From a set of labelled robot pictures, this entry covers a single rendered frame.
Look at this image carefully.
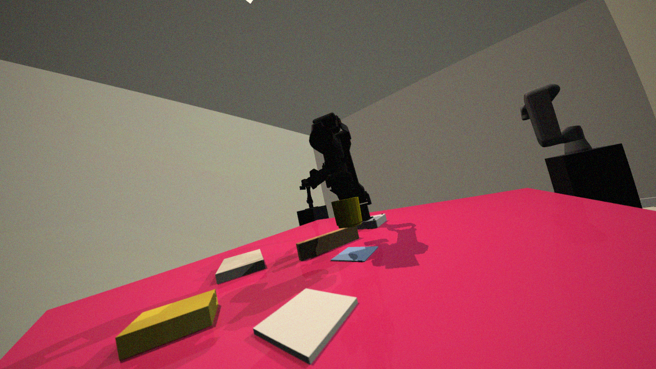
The yellow rectangular block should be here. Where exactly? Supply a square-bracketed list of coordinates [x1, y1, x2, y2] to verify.
[115, 289, 218, 360]

